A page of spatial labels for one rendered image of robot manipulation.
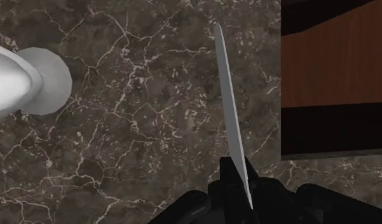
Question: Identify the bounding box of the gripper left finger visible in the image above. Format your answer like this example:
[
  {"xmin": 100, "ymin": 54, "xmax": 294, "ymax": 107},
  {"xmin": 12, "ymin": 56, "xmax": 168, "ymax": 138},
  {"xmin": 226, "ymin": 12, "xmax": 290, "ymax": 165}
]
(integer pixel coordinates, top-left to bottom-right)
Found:
[{"xmin": 148, "ymin": 156, "xmax": 257, "ymax": 224}]

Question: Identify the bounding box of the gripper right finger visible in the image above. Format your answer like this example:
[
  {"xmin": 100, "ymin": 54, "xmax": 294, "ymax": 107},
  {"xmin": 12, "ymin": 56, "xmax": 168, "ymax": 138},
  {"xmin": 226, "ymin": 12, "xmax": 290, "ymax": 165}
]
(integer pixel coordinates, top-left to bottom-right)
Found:
[{"xmin": 244, "ymin": 156, "xmax": 382, "ymax": 224}]

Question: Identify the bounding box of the grey knife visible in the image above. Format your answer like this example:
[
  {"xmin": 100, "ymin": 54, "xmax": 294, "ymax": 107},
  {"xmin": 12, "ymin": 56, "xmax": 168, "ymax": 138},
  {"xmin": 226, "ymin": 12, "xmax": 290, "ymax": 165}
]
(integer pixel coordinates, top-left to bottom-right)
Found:
[{"xmin": 214, "ymin": 22, "xmax": 254, "ymax": 211}]

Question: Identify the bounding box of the brown wooden cabinet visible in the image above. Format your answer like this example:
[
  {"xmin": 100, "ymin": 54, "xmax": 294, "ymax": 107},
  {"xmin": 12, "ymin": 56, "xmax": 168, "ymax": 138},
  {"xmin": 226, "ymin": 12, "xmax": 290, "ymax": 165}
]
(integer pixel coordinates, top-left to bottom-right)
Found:
[{"xmin": 280, "ymin": 0, "xmax": 382, "ymax": 162}]

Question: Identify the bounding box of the white vase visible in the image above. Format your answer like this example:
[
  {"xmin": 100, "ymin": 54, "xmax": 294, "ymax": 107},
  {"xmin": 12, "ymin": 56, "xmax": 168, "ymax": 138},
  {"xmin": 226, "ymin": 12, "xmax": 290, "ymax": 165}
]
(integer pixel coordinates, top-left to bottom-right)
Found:
[{"xmin": 0, "ymin": 42, "xmax": 73, "ymax": 123}]

